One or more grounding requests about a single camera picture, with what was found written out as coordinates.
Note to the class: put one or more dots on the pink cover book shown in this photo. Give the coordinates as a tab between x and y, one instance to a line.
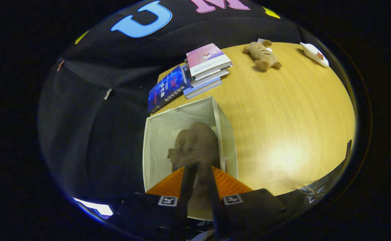
205	57

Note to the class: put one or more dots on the green fabric storage box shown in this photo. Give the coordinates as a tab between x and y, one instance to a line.
161	134

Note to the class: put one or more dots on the brown plush toy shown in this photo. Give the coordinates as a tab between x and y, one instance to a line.
262	55

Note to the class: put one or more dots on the brown fuzzy shoe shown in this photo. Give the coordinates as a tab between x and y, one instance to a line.
195	144

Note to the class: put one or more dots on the computer monitor screen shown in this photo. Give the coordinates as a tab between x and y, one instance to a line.
96	207

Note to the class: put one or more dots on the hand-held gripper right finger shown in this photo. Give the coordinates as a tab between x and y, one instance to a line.
213	190

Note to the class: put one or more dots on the silver metal clip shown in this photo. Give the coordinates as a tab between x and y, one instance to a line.
108	94

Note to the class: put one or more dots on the pale blue cover book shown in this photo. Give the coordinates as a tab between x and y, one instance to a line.
202	89

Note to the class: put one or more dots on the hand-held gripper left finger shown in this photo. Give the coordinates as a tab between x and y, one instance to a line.
187	187

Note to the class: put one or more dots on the dark blue book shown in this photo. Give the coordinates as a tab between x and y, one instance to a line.
167	90

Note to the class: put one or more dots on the white paperback book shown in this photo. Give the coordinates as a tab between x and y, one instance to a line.
212	78

